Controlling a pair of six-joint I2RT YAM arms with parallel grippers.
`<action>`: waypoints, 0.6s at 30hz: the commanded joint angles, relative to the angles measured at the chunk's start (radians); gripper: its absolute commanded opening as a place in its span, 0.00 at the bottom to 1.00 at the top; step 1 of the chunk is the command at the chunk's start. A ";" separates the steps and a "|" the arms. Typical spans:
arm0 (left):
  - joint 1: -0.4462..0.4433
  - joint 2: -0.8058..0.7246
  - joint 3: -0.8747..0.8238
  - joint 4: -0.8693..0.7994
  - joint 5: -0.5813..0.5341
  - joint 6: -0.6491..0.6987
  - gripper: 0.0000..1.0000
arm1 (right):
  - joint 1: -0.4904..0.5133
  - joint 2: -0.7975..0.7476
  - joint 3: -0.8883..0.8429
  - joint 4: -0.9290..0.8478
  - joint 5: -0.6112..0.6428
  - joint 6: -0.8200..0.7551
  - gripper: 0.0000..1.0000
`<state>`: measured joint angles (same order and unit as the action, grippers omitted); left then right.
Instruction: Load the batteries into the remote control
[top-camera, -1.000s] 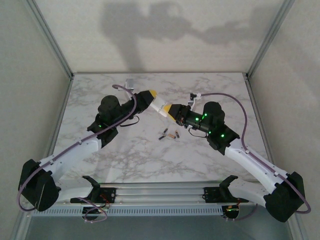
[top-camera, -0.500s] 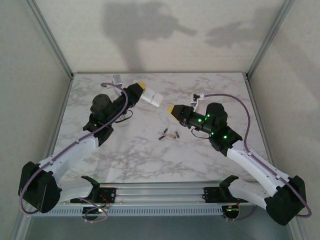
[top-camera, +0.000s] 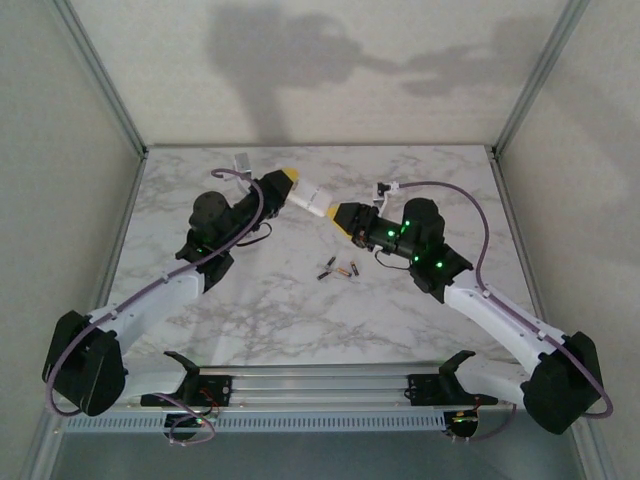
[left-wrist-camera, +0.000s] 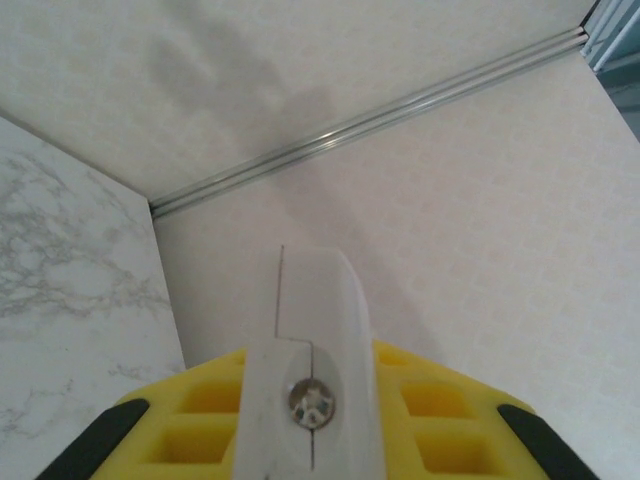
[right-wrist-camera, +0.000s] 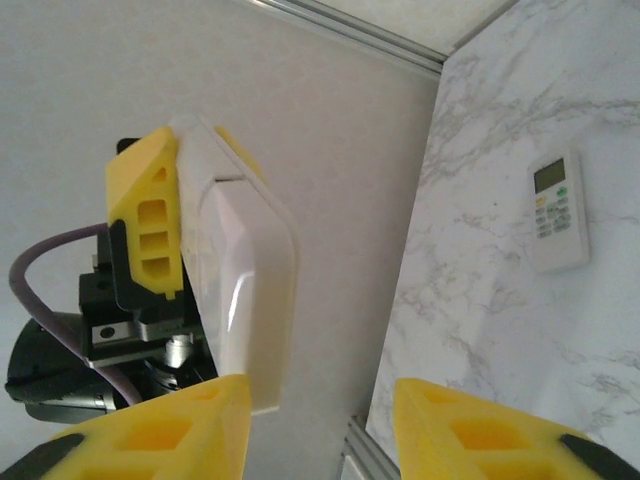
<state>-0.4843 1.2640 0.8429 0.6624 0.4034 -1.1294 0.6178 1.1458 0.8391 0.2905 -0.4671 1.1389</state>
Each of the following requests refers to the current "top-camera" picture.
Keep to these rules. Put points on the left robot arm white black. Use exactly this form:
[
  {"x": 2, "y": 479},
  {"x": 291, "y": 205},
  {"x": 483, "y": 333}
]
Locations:
[{"x": 150, "y": 305}]

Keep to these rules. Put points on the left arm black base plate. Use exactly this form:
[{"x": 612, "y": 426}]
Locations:
[{"x": 215, "y": 387}]

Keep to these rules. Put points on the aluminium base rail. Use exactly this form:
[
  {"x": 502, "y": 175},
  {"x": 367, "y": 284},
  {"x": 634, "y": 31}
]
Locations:
[{"x": 320, "y": 385}]

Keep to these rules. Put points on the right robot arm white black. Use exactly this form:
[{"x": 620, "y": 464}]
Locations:
[{"x": 500, "y": 320}]

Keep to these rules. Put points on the small black gold battery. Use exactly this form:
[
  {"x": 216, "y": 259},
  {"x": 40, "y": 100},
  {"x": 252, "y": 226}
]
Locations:
[
  {"x": 324, "y": 274},
  {"x": 352, "y": 267},
  {"x": 330, "y": 262},
  {"x": 342, "y": 272}
]

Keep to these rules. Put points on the aluminium frame post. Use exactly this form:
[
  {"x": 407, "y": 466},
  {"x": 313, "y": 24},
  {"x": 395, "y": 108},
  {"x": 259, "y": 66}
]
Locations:
[
  {"x": 540, "y": 75},
  {"x": 100, "y": 75}
]

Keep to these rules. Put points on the aluminium frame leg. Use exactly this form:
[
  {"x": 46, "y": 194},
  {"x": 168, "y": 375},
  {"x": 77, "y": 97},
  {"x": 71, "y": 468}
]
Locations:
[
  {"x": 595, "y": 450},
  {"x": 45, "y": 450}
]

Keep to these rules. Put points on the white remote control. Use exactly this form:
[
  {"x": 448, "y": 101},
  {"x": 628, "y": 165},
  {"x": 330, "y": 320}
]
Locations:
[{"x": 310, "y": 197}]

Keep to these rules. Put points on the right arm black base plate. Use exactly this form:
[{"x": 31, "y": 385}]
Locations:
[{"x": 422, "y": 390}]

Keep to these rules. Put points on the aluminium table side rail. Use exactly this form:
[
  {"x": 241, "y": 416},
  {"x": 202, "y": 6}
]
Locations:
[
  {"x": 124, "y": 225},
  {"x": 512, "y": 225}
]

